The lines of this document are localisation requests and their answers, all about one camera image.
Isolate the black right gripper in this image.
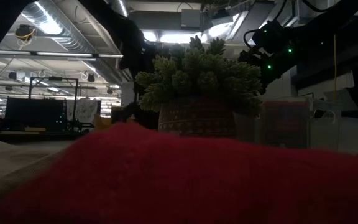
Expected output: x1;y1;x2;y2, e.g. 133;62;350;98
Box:
237;19;295;94

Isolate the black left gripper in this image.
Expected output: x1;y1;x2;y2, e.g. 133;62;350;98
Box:
118;17;158;80

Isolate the red-lid spice container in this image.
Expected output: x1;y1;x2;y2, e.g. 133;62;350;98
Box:
261;99;310;149

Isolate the grey ceiling box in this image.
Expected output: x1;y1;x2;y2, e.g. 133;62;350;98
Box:
180;8;202;29

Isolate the artificial green succulent in pot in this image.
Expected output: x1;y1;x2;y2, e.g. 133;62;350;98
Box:
134;35;264;138

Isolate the long ceiling light strip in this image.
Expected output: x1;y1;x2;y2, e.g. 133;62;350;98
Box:
0;49;124;60

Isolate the white printed sheet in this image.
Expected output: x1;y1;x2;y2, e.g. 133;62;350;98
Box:
66;98;101;124

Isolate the clear plastic bin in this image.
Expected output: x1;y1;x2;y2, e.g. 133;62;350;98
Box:
308;98;342;151
233;96;312;149

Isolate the black monitor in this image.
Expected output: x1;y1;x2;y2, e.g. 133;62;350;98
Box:
4;96;67;132

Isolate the light grey plastic bin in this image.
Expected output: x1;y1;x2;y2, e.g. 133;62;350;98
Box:
337;116;358;154

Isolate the red cloth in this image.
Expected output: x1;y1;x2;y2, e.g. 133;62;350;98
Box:
0;121;358;224

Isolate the beige cloth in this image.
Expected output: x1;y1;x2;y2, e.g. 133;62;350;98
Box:
0;139;74;215

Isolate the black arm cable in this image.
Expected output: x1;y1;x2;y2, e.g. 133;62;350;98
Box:
242;27;262;48

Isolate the silver spiral ventilation duct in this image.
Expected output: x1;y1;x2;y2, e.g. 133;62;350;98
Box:
20;0;101;54

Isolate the black metal stand frame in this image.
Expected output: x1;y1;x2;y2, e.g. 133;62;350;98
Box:
28;77;80;138

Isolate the yellow ceiling cable reel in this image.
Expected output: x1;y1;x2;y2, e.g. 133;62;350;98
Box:
13;24;37;43

